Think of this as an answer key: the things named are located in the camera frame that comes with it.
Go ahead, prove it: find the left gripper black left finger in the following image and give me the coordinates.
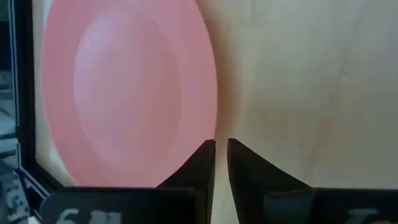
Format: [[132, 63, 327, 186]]
[[157, 139, 217, 224]]

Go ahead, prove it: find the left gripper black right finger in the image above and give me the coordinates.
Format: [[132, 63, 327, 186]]
[[226, 138, 314, 224]]

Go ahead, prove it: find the pink round plate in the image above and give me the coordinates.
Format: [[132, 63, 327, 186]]
[[40, 0, 218, 189]]

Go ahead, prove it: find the black aluminium table frame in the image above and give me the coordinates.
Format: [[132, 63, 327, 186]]
[[14, 0, 65, 200]]

